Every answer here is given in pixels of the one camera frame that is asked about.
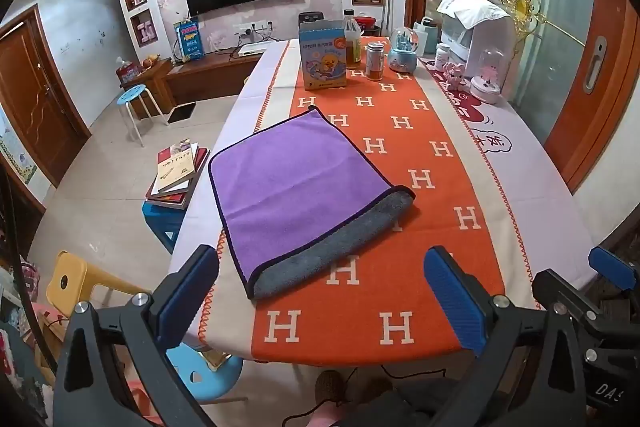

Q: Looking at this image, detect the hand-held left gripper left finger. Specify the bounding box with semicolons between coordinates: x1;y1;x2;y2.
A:
54;245;221;427

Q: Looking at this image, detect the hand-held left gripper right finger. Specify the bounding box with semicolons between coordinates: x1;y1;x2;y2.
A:
423;246;589;427

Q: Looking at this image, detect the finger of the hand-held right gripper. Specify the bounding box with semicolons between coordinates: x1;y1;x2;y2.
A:
588;248;640;303
531;270;617;334

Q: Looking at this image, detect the purple and grey towel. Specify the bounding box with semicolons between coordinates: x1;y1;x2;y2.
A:
207;106;416;301

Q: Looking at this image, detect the orange letter-print table cloth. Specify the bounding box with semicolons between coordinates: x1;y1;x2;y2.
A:
167;37;601;364

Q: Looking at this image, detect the light blue plastic stool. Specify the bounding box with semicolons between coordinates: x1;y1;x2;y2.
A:
166;342;244;404

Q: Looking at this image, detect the yellow plastic chair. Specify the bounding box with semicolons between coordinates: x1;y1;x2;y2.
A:
45;250;152;324

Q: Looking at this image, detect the brown slipper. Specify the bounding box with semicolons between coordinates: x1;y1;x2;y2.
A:
361;376;396;405
314;369;349;408

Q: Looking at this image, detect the stack of books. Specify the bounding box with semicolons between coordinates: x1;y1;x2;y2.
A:
144;139;211;210

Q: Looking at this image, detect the black floor mat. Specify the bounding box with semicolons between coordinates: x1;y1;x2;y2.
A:
166;103;197;124

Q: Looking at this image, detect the wooden sliding door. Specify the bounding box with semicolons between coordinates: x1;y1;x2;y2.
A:
544;0;640;194

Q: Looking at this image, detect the round blue stool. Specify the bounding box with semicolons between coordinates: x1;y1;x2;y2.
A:
117;84;169;148

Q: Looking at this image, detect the wooden television cabinet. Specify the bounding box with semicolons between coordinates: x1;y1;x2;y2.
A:
119;51;267;108

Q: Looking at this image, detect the glass dome ornament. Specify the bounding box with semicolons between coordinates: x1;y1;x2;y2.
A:
469;46;504;104

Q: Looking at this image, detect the pink figurine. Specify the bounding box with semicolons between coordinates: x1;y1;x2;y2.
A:
442;62;467;90

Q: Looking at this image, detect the pink tissue pack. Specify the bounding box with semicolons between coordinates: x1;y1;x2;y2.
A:
115;56;144;84

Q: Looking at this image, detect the blue printed box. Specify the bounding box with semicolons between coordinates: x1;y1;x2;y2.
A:
173;20;205;63

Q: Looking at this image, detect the jar with metal lid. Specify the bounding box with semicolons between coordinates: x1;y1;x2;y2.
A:
366;41;385;82

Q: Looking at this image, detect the blue snow globe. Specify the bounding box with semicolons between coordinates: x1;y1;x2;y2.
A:
388;27;420;74

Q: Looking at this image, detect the white set-top box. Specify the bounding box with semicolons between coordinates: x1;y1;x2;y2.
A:
238;41;279;56

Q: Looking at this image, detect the white countertop appliance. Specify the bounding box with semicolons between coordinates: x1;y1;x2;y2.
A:
436;0;517;80

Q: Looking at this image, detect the blue cardboard box with duck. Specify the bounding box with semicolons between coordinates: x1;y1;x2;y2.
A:
298;19;349;89

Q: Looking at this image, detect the glass bottle with dark cap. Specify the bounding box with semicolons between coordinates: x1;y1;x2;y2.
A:
342;9;363;69

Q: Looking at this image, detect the red pot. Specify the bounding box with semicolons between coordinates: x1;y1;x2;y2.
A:
355;15;380;38

